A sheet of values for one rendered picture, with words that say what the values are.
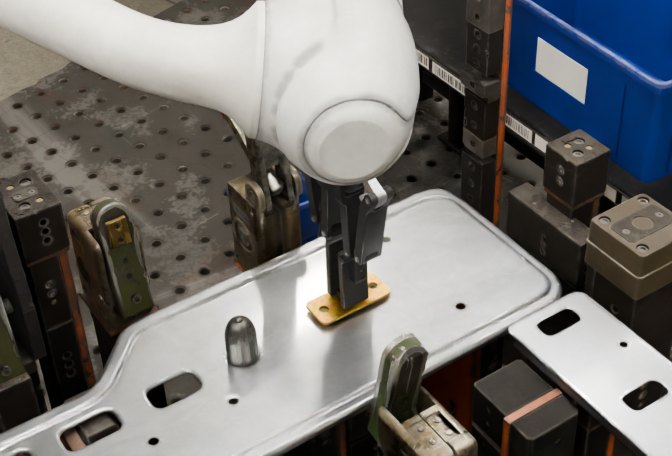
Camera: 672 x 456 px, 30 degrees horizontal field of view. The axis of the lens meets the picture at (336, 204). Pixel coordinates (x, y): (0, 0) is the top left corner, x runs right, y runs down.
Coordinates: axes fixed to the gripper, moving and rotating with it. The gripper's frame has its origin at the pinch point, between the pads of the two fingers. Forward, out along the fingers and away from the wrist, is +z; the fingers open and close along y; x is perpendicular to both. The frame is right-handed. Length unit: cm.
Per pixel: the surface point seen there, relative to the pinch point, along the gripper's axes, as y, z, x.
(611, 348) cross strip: 20.3, 4.6, 17.1
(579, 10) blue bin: -23, -1, 51
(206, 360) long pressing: -1.4, 4.6, -15.8
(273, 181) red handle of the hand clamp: -13.8, -2.5, 0.1
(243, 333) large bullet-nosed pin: 1.2, 0.6, -12.8
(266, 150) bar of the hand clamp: -14.5, -6.2, -0.1
